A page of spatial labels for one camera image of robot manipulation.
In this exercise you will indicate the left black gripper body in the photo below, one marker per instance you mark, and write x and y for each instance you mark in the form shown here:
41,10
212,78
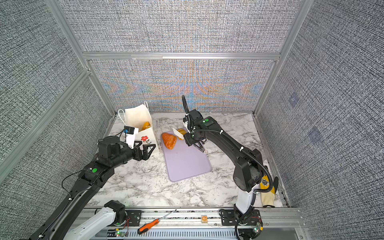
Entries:
137,155

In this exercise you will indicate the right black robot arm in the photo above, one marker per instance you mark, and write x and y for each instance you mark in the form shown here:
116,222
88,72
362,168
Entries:
251,176

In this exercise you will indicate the orange handled screwdriver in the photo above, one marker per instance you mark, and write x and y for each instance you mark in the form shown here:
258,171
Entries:
145,228

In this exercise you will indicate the white paper bag with flower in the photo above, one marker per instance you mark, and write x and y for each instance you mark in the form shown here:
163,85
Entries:
136,117

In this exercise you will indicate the steel tongs with white tips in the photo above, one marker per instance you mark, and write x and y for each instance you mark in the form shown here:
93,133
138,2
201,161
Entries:
190,141

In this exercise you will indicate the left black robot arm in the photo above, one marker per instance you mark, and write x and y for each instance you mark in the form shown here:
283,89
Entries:
112,154

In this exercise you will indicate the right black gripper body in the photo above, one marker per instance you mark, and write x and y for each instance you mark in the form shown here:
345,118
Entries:
192,137

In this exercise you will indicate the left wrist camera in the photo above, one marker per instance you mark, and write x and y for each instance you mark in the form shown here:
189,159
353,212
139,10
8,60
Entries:
130,135

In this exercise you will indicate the lilac plastic tray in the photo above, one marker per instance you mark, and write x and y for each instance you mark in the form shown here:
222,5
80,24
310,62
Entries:
184,162

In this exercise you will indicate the dark orange triangular pastry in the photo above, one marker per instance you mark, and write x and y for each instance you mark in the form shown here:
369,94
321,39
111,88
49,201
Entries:
169,140

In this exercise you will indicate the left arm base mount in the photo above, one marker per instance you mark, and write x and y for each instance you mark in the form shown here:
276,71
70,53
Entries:
119,228

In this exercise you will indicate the small orange square object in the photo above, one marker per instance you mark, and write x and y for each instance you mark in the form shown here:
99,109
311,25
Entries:
204,219

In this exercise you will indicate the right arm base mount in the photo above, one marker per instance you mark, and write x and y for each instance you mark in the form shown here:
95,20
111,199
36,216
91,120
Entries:
248,227

